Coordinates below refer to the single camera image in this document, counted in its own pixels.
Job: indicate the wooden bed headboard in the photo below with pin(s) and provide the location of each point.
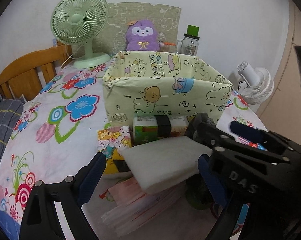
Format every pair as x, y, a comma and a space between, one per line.
21, 77

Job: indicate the glass jar green lid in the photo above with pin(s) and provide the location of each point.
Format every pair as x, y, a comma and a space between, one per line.
189, 44

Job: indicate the white floor fan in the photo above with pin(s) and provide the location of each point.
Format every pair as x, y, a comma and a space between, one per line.
259, 82

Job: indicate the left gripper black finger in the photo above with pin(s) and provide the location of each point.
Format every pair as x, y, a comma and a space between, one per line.
271, 141
232, 160

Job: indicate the floral tablecloth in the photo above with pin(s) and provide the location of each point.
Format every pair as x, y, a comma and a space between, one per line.
57, 134

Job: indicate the purple plush toy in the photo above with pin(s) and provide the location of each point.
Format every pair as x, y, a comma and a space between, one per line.
142, 35

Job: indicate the grey plaid pillow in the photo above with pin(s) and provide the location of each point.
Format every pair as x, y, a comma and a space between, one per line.
10, 113

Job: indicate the pink striped clear package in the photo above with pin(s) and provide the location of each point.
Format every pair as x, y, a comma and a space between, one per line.
135, 207

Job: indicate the green desk fan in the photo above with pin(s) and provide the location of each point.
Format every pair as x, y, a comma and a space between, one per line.
78, 22

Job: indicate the white foam sponge block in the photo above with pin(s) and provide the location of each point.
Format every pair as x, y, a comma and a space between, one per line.
161, 164

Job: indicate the blue bed sheet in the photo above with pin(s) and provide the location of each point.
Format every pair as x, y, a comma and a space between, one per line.
9, 228

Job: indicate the green tissue pack black band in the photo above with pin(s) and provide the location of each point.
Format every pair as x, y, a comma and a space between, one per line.
151, 128

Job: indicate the cotton swab jar orange lid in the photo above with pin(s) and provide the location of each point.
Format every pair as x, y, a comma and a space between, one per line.
166, 46

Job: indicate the yellow cartoon tissue pack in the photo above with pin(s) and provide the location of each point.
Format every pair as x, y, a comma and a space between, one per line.
112, 142

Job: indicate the black soft cloth bundle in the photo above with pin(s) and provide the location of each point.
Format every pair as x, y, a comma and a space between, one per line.
197, 193

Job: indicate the cream cartoon fabric storage box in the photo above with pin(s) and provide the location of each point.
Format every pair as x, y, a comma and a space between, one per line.
148, 83

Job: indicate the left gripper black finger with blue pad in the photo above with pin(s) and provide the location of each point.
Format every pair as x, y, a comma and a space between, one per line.
40, 220
225, 224

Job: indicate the cartoon printed cardboard sheet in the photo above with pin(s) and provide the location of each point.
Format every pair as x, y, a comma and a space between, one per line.
112, 39

